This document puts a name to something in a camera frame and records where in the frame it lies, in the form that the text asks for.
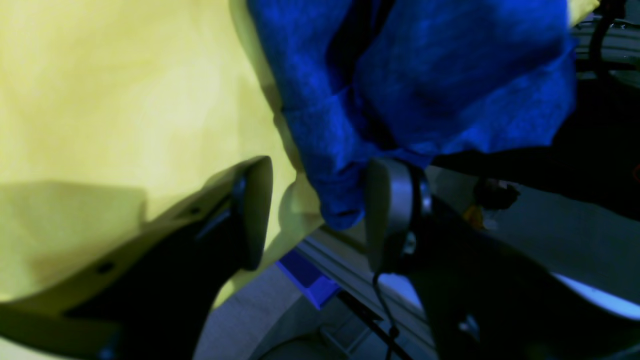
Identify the yellow table cloth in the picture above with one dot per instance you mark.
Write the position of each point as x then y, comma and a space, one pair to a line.
117, 113

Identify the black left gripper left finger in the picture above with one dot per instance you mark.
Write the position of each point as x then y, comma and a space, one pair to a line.
150, 298

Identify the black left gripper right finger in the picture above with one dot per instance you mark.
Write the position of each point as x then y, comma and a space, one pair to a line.
482, 298

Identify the navy blue long-sleeve shirt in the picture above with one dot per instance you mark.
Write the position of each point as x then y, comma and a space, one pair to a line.
413, 79

